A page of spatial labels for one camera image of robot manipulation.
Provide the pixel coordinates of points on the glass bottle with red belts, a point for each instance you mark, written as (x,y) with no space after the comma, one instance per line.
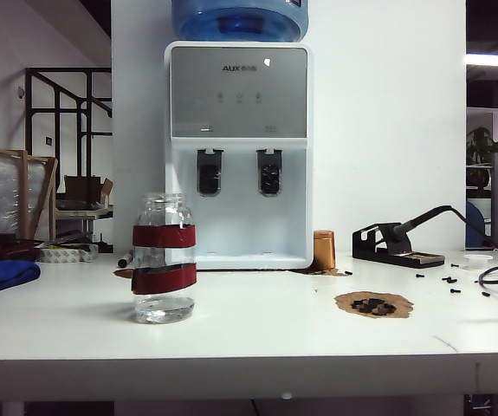
(164,236)

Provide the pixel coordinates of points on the black dispenser tap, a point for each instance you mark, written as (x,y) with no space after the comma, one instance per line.
(208,173)
(269,175)

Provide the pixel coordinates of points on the white AUX water dispenser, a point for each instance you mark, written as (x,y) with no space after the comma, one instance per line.
(240,99)

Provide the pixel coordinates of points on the blue water jug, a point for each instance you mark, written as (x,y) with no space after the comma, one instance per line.
(196,21)

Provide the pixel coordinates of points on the copper cylindrical canister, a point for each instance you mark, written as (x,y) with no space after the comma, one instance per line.
(324,251)

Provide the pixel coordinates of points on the black soldering iron stand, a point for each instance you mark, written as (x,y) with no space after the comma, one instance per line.
(363,245)

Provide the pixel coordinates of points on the dark marker pen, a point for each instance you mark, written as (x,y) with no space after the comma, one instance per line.
(124,261)

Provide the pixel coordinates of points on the black soldering iron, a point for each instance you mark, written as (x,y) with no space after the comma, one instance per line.
(409,226)

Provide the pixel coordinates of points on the brown cardboard box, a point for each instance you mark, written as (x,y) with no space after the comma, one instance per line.
(82,188)

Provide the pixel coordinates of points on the light wooden side table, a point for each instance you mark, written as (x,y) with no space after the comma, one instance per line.
(79,213)

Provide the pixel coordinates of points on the white tape roll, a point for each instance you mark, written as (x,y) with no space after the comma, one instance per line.
(64,256)

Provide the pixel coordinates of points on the black stair railing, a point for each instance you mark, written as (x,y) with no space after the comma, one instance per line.
(89,95)

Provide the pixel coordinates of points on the blue chair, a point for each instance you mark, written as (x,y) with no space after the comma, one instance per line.
(474,229)

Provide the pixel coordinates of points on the green potted plant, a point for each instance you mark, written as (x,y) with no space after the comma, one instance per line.
(478,141)

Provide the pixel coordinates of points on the blue cloth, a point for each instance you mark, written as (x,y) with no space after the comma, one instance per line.
(1,275)

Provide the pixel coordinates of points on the ceiling light panel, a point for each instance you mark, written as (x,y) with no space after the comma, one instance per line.
(491,60)

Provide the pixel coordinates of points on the grey metal post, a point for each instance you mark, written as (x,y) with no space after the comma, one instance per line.
(495,195)

